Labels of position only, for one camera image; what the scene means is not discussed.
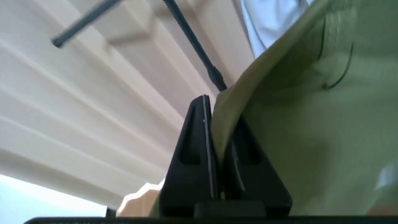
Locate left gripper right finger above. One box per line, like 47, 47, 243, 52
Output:
221, 116, 293, 218

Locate pale grey shorts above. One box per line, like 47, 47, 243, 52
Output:
241, 0, 315, 60

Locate green garment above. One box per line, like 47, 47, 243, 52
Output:
149, 0, 398, 218

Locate black clothes rack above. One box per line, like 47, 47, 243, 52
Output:
51, 0, 228, 93

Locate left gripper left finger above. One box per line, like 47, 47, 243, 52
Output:
159, 95, 221, 218

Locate beige curtain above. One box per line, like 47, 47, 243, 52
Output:
0, 0, 256, 209

